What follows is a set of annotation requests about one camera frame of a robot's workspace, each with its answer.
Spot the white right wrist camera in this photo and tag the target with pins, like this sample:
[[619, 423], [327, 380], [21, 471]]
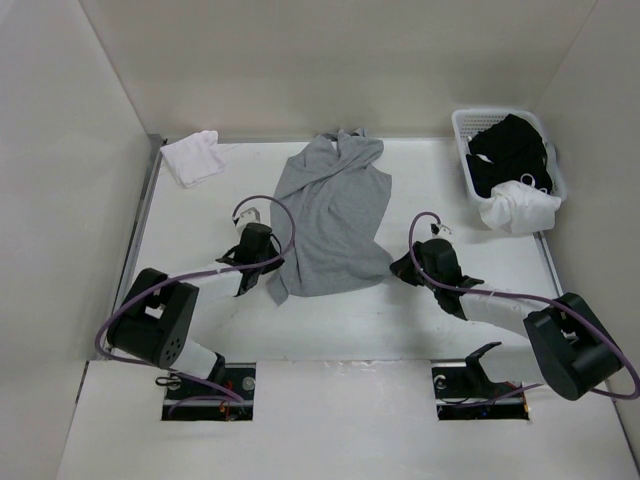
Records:
[[439, 230]]

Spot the grey tank top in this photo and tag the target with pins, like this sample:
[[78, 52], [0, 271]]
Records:
[[331, 200]]

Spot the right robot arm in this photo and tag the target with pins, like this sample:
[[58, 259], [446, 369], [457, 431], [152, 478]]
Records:
[[569, 350]]

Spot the white plastic basket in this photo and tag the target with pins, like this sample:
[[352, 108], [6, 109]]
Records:
[[470, 121]]

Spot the black tank top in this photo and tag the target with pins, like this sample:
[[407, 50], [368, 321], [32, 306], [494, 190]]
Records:
[[511, 150]]

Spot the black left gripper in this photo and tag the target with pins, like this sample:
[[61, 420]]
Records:
[[272, 266]]

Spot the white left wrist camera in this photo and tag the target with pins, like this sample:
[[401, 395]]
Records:
[[245, 217]]

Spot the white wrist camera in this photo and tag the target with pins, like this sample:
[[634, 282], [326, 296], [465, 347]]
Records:
[[245, 217], [439, 230]]

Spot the folded white tank top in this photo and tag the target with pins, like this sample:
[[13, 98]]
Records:
[[194, 158]]

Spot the white tank top in basket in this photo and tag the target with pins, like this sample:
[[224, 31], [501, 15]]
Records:
[[519, 207]]

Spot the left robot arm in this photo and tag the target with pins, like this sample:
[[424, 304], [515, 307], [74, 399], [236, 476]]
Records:
[[155, 330]]

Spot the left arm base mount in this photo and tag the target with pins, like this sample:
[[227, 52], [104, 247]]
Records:
[[189, 401]]

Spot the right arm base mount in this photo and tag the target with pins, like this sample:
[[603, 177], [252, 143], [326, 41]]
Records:
[[463, 392]]

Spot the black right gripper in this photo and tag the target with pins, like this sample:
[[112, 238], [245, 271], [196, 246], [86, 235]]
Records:
[[402, 268]]

